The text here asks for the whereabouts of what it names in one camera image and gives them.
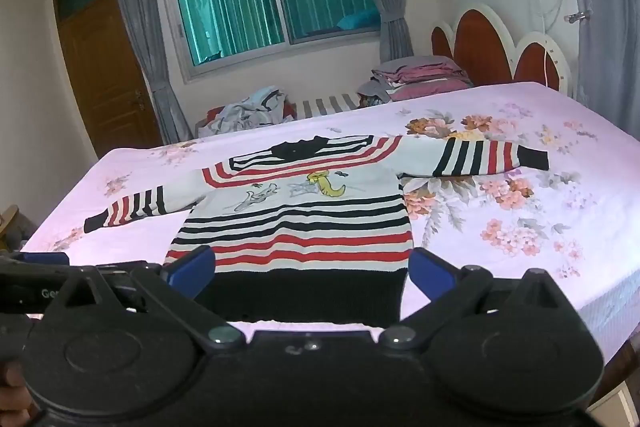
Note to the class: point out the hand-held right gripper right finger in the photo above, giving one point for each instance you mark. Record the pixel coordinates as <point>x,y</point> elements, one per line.
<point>431,273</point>

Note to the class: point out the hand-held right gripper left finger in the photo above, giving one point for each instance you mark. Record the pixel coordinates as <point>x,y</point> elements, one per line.
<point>192,266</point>

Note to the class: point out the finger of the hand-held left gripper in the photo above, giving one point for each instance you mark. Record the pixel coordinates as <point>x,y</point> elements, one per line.
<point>42,258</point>

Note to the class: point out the striped knit sweater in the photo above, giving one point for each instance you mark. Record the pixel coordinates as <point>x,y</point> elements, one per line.
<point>300,227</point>

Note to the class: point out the pile of loose clothes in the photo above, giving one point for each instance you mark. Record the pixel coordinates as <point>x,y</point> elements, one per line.
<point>247,112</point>

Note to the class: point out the person's left hand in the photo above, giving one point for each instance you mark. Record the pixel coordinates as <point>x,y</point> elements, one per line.
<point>12,399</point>

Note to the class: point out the bed with floral pink sheet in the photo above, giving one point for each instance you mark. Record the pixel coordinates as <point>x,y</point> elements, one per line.
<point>545,292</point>

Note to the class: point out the brown wooden door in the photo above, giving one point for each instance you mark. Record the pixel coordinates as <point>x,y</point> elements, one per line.
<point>107,77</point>

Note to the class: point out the stack of folded blankets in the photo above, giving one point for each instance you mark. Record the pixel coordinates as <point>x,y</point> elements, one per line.
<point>420,79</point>

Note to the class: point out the grey white striped cloth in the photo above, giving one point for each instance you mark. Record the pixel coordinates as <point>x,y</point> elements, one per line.
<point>325,104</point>

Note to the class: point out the red and white scalloped headboard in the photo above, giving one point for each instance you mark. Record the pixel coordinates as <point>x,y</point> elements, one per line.
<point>482,52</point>

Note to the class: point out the teal cushion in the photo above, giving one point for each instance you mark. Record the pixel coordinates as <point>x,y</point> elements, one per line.
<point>357,21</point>

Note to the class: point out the metal wall hook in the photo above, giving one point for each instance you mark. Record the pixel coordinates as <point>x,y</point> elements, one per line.
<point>579,15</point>

